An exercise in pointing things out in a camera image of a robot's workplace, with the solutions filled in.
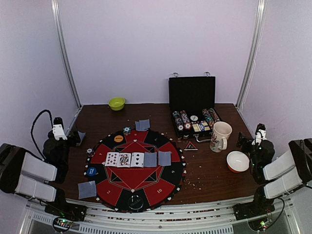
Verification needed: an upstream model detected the white printed ceramic mug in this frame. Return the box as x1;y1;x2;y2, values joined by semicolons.
210;121;233;153

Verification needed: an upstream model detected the black poker chip case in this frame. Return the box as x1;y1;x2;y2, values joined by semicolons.
168;73;219;141

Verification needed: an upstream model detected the dealt blue playing card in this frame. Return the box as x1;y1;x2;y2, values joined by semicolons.
135;119;150;132

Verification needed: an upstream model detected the orange big blind button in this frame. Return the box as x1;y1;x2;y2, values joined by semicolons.
114;135;124;143

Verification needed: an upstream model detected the black red triangular token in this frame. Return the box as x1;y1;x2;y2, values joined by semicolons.
183;141;198;151

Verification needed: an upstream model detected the left aluminium frame post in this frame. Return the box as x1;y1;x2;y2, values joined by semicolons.
51;0;83;134

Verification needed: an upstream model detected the blue deck of cards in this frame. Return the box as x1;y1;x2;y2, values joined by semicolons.
76;131;86;147

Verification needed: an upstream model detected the queen of hearts card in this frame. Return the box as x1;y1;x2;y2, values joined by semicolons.
117;153;132;168

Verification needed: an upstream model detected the white round button in case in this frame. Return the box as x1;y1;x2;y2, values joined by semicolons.
190;115;198;121

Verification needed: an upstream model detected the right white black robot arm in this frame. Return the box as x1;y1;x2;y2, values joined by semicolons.
233;130;312;220

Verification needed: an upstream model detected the aluminium frame post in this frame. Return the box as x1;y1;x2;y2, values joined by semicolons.
51;0;83;134
236;0;267;111

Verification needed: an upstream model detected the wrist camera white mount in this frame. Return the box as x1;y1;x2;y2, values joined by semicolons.
252;123;266;145
52;117;67;141

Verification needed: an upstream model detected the round red black poker mat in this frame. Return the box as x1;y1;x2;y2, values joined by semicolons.
84;129;187;213

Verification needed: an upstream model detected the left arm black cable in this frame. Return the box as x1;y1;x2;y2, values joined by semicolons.
30;109;56;159

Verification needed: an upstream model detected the blue small blind button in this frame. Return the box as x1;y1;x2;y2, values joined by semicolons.
86;167;97;177

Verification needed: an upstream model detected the lime green plastic bowl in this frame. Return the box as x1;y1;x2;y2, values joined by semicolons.
108;97;126;111

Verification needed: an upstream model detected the white orange ceramic bowl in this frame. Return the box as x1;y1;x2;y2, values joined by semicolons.
226;151;250;173

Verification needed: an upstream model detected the blue yellow card box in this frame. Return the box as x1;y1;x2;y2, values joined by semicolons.
192;122;210;132

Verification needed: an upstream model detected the ten of diamonds card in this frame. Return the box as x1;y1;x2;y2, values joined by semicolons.
104;152;120;167

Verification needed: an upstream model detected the poker chip stack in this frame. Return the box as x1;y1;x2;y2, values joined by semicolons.
123;127;131;136
86;148;95;157

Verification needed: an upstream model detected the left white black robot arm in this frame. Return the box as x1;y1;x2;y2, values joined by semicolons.
0;132;87;221

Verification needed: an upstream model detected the clear round dealer button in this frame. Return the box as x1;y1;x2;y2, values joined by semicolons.
128;195;144;211

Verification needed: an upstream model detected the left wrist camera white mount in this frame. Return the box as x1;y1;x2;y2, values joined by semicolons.
52;117;67;141

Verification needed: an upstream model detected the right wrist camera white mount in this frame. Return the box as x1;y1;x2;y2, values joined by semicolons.
252;123;266;145

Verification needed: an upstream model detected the three of spades card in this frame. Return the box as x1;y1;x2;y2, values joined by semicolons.
130;152;145;168

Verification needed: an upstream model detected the face-down community card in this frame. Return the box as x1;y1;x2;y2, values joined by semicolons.
158;151;171;166
144;152;157;168

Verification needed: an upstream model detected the right aluminium frame post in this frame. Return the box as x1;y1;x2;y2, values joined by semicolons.
236;0;267;111

